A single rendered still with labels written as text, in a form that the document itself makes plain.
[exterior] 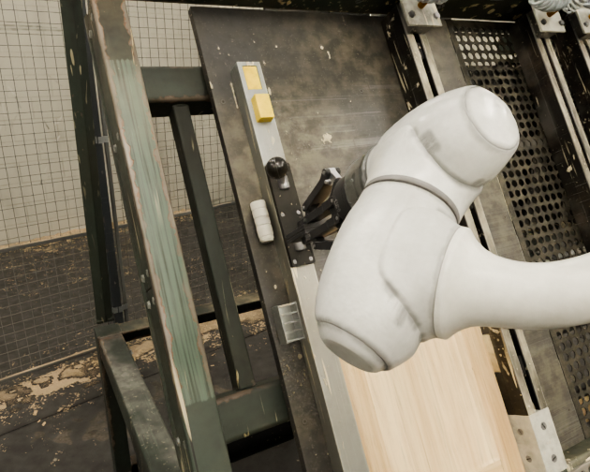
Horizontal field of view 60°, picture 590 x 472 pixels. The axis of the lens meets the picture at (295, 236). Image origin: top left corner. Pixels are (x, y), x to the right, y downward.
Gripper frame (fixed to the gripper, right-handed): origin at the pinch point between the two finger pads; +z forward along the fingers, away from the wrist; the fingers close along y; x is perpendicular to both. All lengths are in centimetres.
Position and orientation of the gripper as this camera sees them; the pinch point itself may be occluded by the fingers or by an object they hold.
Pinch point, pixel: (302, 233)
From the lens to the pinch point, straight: 83.5
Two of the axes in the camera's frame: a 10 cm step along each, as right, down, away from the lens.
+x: 8.7, -1.6, 4.6
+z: -4.2, 2.5, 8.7
